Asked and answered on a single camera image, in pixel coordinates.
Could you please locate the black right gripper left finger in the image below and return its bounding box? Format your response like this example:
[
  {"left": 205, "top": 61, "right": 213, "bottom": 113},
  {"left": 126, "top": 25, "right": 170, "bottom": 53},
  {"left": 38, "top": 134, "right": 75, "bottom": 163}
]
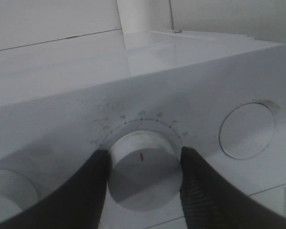
[{"left": 0, "top": 150, "right": 111, "bottom": 229}]

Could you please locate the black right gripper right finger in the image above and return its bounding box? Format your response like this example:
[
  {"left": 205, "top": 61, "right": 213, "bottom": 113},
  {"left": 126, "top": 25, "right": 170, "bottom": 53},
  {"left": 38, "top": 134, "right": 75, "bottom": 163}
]
[{"left": 180, "top": 146, "right": 286, "bottom": 229}]

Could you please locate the white microwave knob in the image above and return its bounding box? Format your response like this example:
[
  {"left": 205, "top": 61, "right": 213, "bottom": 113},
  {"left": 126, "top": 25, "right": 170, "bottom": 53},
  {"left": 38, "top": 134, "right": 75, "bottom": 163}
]
[
  {"left": 108, "top": 130, "right": 183, "bottom": 212},
  {"left": 0, "top": 169, "right": 39, "bottom": 222}
]

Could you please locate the round white door button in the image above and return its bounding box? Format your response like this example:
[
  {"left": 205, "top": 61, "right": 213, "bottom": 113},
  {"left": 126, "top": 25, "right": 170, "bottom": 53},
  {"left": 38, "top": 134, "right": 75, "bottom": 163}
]
[{"left": 218, "top": 102, "right": 276, "bottom": 160}]

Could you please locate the white microwave oven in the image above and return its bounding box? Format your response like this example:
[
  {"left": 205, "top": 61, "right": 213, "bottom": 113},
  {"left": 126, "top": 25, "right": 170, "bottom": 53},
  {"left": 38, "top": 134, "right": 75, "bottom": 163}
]
[{"left": 0, "top": 30, "right": 286, "bottom": 229}]

